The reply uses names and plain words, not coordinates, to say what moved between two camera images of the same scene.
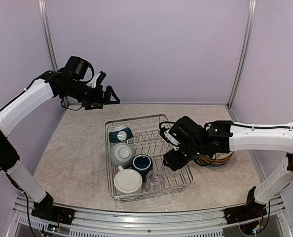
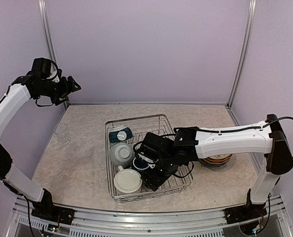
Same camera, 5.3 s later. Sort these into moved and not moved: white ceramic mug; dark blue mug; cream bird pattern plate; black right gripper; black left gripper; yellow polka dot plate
Moved: black right gripper; black left gripper
Not moved: yellow polka dot plate; cream bird pattern plate; white ceramic mug; dark blue mug
